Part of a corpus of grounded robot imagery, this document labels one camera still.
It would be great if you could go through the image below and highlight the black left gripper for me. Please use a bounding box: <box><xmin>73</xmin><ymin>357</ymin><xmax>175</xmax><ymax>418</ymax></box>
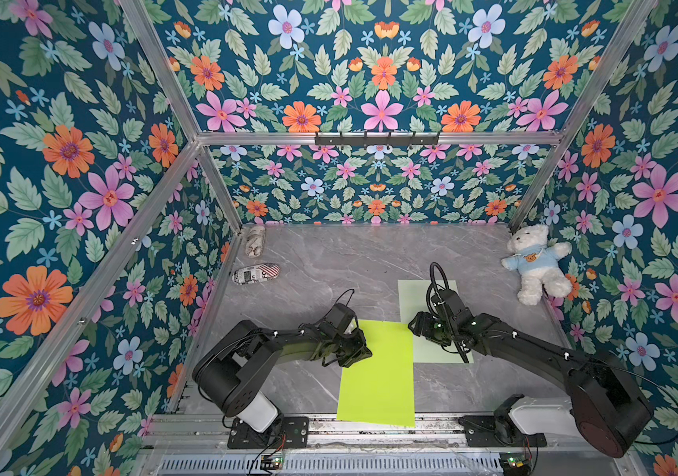
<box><xmin>330</xmin><ymin>327</ymin><xmax>376</xmax><ymax>366</ymax></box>

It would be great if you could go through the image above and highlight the bright lime green paper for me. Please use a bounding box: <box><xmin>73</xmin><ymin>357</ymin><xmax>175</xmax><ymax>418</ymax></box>
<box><xmin>337</xmin><ymin>319</ymin><xmax>415</xmax><ymax>428</ymax></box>

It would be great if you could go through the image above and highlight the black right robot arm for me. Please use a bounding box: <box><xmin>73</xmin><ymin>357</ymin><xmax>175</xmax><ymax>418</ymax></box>
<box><xmin>407</xmin><ymin>311</ymin><xmax>654</xmax><ymax>458</ymax></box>

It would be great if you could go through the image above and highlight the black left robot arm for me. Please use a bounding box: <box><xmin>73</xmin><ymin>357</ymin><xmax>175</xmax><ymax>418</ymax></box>
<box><xmin>192</xmin><ymin>315</ymin><xmax>373</xmax><ymax>434</ymax></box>

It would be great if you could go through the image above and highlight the white teddy bear blue shirt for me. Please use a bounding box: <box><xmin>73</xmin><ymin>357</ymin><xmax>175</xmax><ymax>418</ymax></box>
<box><xmin>501</xmin><ymin>224</ymin><xmax>573</xmax><ymax>305</ymax></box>

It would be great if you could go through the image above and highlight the left small circuit board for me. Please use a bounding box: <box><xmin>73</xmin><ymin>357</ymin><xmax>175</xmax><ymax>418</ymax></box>
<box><xmin>259</xmin><ymin>455</ymin><xmax>284</xmax><ymax>472</ymax></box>

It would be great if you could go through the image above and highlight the small circuit board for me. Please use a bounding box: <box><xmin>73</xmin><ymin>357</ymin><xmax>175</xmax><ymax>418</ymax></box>
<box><xmin>499</xmin><ymin>453</ymin><xmax>532</xmax><ymax>476</ymax></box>
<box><xmin>259</xmin><ymin>455</ymin><xmax>284</xmax><ymax>472</ymax></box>

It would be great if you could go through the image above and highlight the right small circuit board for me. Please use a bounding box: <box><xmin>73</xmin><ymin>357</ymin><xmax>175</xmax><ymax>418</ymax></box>
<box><xmin>499</xmin><ymin>453</ymin><xmax>532</xmax><ymax>476</ymax></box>

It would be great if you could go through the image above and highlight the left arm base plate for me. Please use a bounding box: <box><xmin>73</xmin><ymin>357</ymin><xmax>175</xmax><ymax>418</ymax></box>
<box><xmin>227</xmin><ymin>416</ymin><xmax>310</xmax><ymax>449</ymax></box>

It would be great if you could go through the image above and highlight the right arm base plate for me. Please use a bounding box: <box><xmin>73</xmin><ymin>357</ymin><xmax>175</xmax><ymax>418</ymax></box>
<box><xmin>457</xmin><ymin>415</ymin><xmax>547</xmax><ymax>448</ymax></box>

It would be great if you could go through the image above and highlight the black hook rail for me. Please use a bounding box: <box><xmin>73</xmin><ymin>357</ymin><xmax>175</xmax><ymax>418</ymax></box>
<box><xmin>312</xmin><ymin>132</ymin><xmax>440</xmax><ymax>148</ymax></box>

